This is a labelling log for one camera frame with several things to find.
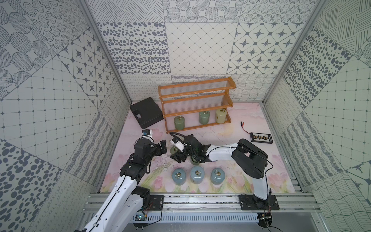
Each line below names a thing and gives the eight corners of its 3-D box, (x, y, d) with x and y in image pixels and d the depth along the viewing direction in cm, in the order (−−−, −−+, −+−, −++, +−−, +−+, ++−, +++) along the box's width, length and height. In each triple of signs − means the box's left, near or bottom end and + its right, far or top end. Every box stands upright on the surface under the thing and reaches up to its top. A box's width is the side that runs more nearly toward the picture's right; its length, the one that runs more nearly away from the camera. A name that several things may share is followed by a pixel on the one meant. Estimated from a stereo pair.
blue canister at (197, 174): (190, 184, 82) (190, 179, 75) (190, 170, 87) (190, 164, 80) (203, 184, 82) (205, 179, 75) (202, 170, 87) (204, 164, 80)
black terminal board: (250, 142, 100) (252, 140, 98) (249, 134, 104) (250, 132, 102) (271, 143, 99) (273, 142, 97) (269, 135, 103) (271, 134, 101)
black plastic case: (143, 130, 104) (141, 126, 100) (130, 111, 117) (127, 106, 112) (165, 118, 112) (164, 113, 108) (151, 101, 124) (150, 96, 120)
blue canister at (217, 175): (210, 183, 82) (212, 179, 75) (209, 172, 86) (211, 167, 80) (223, 183, 82) (226, 179, 75) (221, 172, 86) (224, 167, 80)
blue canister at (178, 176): (173, 185, 82) (171, 180, 75) (174, 173, 86) (172, 168, 79) (185, 185, 82) (185, 180, 75) (185, 173, 86) (185, 168, 79)
